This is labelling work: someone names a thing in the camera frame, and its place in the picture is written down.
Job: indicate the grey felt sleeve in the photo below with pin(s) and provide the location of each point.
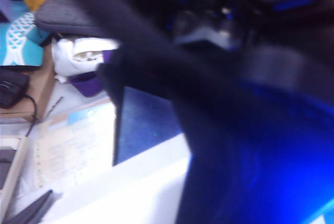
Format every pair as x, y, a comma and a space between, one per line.
68, 17

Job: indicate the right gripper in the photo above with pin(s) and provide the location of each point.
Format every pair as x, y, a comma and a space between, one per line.
146, 70

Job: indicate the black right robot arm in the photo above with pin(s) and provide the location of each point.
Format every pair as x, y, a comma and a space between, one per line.
274, 72

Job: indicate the black computer mouse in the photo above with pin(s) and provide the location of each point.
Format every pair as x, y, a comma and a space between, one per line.
11, 88

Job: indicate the clear document folder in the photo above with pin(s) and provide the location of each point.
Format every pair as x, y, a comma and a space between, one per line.
73, 140

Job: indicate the beige and grey keyboard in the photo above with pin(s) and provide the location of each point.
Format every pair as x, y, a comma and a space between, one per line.
7, 161

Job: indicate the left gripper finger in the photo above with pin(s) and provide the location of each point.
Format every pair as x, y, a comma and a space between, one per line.
31, 211

